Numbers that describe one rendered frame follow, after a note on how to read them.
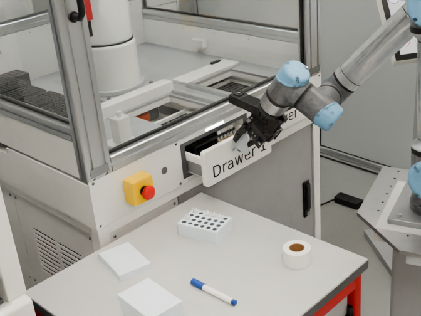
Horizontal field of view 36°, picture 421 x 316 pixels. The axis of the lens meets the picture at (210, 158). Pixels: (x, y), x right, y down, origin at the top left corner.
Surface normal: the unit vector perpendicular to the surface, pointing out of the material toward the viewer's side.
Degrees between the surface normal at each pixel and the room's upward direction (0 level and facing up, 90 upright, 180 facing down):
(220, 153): 90
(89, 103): 90
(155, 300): 0
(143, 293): 0
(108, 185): 90
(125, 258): 0
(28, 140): 90
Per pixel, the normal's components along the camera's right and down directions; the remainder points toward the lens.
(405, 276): -0.45, 0.42
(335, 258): -0.08, -0.90
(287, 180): 0.72, 0.25
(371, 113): -0.73, 0.35
